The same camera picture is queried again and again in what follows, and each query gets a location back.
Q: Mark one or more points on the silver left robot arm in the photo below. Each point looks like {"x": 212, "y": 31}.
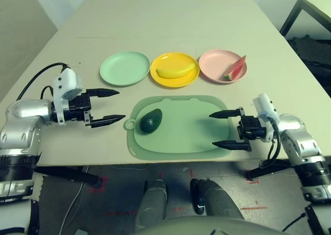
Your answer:
{"x": 23, "y": 121}

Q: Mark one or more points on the red floor tape corner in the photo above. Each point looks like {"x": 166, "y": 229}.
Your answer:
{"x": 252, "y": 181}
{"x": 103, "y": 189}

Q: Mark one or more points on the mint green round plate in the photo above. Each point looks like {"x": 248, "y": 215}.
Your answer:
{"x": 124, "y": 68}

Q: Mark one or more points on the grey right robot leg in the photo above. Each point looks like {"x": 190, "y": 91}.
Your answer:
{"x": 217, "y": 199}

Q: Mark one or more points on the grey left robot leg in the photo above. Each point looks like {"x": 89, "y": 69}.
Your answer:
{"x": 152, "y": 204}

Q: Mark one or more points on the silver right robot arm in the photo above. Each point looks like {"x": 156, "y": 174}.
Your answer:
{"x": 300, "y": 139}

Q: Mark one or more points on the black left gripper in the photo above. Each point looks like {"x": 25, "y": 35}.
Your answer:
{"x": 78, "y": 108}

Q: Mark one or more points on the red floor tape strip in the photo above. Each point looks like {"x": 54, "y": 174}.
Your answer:
{"x": 253, "y": 208}

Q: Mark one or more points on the grey robot torso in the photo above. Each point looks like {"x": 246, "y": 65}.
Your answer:
{"x": 207, "y": 227}

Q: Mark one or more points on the pink round plate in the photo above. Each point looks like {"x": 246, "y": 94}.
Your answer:
{"x": 214, "y": 64}

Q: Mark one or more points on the yellow round plate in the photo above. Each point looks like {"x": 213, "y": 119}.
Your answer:
{"x": 178, "y": 82}

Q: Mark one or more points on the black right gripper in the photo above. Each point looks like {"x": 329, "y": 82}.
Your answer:
{"x": 252, "y": 127}

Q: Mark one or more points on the dark green toy avocado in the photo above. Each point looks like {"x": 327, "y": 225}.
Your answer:
{"x": 150, "y": 121}

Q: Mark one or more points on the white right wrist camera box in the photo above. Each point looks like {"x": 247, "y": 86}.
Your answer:
{"x": 266, "y": 106}

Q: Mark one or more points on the red toy watermelon slice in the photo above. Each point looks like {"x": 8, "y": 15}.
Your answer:
{"x": 236, "y": 69}

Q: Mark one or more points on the side table with black legs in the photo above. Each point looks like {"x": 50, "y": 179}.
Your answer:
{"x": 315, "y": 7}

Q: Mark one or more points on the grey robot leg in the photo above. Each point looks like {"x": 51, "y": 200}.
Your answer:
{"x": 217, "y": 199}
{"x": 152, "y": 204}

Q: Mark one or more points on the green cutting board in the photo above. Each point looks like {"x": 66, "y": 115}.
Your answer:
{"x": 181, "y": 131}

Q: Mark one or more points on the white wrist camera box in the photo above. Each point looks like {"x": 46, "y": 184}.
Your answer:
{"x": 68, "y": 82}
{"x": 266, "y": 106}

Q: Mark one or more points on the black table leg frame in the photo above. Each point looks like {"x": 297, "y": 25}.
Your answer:
{"x": 67, "y": 176}
{"x": 271, "y": 168}

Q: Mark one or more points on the yellow toy banana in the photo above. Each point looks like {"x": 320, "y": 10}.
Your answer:
{"x": 175, "y": 72}

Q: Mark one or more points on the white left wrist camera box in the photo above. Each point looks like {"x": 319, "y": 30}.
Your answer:
{"x": 68, "y": 82}

